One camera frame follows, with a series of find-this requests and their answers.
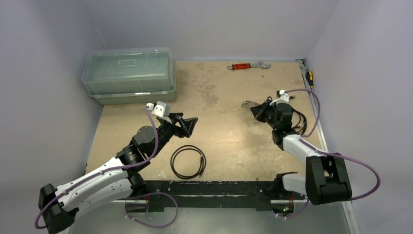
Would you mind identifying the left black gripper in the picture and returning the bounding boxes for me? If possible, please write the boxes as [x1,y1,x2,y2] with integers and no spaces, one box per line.
[150,112,197,157]

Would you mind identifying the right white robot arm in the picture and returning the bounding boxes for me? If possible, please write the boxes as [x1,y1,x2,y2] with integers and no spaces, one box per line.
[250,100,352,205]

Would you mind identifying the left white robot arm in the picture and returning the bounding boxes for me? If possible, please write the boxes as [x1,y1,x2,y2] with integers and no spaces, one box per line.
[35,112,198,234]

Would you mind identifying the yellow black screwdriver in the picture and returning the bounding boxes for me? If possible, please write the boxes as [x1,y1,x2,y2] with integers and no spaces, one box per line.
[305,71,314,89]

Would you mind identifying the clear green plastic storage box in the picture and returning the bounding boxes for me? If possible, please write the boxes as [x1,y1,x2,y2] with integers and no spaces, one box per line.
[81,47,176,105]

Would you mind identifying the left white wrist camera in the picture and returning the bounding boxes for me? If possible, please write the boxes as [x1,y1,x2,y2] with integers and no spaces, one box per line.
[146,101,172,123]

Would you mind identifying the black coiled ethernet cable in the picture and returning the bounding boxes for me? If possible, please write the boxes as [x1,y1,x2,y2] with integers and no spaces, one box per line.
[290,108,308,135]

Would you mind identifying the black coiled cable loop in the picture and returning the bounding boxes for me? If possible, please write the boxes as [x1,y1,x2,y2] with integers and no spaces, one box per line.
[170,145,207,180]

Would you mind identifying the red handled adjustable wrench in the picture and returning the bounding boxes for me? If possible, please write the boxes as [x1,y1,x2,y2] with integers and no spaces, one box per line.
[227,60,271,70]

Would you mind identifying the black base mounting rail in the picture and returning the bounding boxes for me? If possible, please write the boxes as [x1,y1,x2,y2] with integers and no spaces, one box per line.
[135,180,305,212]

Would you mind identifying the aluminium frame rail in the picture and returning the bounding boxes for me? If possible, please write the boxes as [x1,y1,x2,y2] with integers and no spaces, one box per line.
[111,180,353,205]

